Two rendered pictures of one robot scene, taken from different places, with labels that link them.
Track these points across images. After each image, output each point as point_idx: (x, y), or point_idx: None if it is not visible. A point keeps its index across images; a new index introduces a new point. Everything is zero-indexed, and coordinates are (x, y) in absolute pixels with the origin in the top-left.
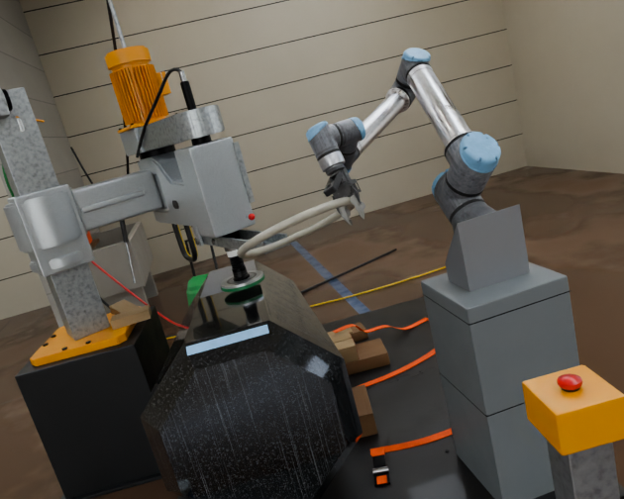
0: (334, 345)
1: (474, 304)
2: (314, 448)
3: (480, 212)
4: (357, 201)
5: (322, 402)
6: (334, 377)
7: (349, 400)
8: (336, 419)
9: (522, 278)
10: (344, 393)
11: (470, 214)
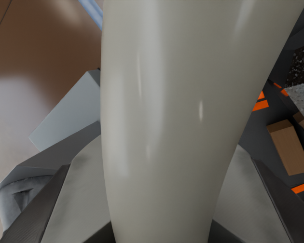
0: None
1: (81, 81)
2: None
3: (0, 197)
4: (71, 181)
5: None
6: (292, 58)
7: (275, 71)
8: (286, 47)
9: (58, 141)
10: (280, 67)
11: (12, 198)
